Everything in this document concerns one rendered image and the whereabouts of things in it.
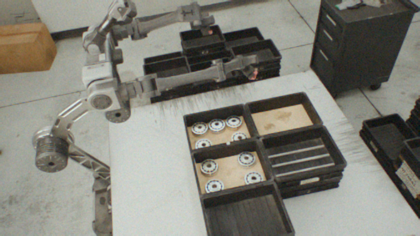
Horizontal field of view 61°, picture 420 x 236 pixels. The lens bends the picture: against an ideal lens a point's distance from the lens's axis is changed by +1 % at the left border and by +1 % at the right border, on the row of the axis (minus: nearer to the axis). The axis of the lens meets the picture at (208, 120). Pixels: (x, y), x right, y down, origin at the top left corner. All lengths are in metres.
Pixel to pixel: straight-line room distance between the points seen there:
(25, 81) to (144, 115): 2.27
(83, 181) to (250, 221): 1.80
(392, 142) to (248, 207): 1.55
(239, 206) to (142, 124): 0.99
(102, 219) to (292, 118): 1.50
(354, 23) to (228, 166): 1.67
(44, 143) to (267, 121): 1.36
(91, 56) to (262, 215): 1.15
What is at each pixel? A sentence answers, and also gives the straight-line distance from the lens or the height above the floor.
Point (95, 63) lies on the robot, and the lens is 1.74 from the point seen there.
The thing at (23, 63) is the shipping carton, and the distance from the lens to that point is 4.65.
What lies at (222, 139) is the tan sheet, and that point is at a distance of 2.17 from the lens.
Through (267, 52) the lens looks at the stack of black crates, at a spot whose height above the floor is 0.49.
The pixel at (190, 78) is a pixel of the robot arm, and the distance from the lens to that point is 1.67.
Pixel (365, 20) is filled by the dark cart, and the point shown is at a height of 0.88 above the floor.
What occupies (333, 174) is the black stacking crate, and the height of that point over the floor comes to 0.85.
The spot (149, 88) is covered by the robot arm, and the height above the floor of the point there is 1.45.
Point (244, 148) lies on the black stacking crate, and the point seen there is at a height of 0.88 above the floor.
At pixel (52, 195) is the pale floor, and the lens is 3.32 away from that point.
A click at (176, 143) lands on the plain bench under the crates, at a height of 0.70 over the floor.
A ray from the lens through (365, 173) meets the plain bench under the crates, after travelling 2.30.
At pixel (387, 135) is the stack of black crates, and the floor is 0.27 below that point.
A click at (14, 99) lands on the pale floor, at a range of 4.41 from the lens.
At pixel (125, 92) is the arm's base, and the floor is 1.47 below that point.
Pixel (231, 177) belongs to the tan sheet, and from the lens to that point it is 2.00.
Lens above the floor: 2.50
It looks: 47 degrees down
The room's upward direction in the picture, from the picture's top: 7 degrees counter-clockwise
